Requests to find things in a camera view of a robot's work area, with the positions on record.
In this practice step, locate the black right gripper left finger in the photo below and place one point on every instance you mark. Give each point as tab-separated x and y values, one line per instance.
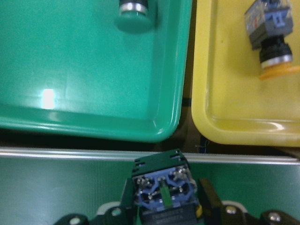
127	205

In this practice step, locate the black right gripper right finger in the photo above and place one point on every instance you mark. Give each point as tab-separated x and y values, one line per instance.
210	203

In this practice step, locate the green push button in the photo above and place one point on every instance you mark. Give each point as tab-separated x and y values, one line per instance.
165	190
136	16

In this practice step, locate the yellow push button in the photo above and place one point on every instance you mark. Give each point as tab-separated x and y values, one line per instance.
267	23

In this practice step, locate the green conveyor belt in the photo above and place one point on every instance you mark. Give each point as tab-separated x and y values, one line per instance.
38	186

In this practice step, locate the yellow plastic tray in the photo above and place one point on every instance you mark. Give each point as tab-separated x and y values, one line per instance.
230	103

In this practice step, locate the green plastic tray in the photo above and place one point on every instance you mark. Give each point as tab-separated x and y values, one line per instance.
66	69

